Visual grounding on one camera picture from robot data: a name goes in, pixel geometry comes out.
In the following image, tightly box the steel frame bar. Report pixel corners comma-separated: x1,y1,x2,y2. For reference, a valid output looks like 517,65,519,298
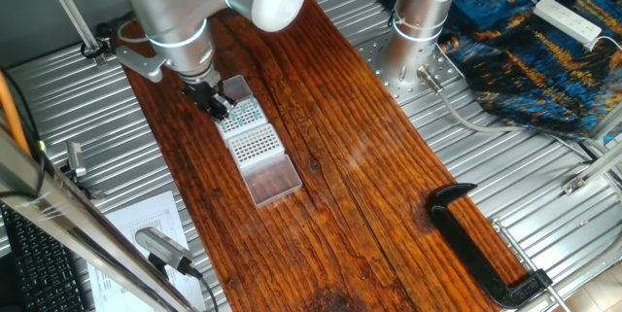
0,121,198,312

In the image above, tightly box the orange tube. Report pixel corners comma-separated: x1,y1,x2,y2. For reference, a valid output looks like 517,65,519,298
0,71,31,157

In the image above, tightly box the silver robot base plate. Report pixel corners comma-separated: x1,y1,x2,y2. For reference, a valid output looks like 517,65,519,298
357,34,466,105

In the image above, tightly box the brown wooden board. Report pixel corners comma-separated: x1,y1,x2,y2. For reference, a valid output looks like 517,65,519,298
106,0,531,312

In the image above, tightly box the aluminium profile bar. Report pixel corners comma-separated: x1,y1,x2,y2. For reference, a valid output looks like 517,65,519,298
561,102,622,196

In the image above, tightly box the white pipette tip box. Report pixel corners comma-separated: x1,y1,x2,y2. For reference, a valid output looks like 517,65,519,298
226,122,303,209
213,74,270,149

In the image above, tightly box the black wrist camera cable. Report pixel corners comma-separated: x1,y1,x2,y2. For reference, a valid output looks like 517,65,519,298
94,20,122,58

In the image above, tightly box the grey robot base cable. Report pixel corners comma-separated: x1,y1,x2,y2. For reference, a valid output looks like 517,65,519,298
416,65,597,160

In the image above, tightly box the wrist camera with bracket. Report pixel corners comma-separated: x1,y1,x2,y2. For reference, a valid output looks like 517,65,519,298
115,45,169,84

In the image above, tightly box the black keyboard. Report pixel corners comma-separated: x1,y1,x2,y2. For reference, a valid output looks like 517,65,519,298
0,203,91,312

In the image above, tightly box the thin aluminium rail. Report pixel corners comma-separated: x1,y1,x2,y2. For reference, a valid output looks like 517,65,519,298
36,0,111,68

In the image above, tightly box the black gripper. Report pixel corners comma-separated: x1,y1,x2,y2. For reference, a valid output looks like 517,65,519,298
182,80,238,122

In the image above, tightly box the white power strip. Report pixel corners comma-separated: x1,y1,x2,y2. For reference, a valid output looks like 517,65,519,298
533,0,604,46

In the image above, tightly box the small silver camera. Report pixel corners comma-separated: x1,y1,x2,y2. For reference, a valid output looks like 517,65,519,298
64,140,88,179

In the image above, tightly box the black cable tie loop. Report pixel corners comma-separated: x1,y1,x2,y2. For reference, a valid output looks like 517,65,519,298
80,37,114,60

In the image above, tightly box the white plug cable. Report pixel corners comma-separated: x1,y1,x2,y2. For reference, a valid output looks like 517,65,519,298
585,34,622,53

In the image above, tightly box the thin black cable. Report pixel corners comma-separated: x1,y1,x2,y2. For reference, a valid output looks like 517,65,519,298
0,66,48,201

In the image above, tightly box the printed paper sheet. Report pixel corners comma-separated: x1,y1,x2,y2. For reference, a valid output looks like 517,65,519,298
86,190,208,312

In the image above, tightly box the black C-clamp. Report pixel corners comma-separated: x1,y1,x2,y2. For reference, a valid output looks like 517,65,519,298
426,183,573,312

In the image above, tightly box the silver depth camera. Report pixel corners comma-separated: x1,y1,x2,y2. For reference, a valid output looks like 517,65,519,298
134,226,203,279

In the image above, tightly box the blue patterned cloth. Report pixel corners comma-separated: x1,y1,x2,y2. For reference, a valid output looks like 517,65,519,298
363,0,622,144

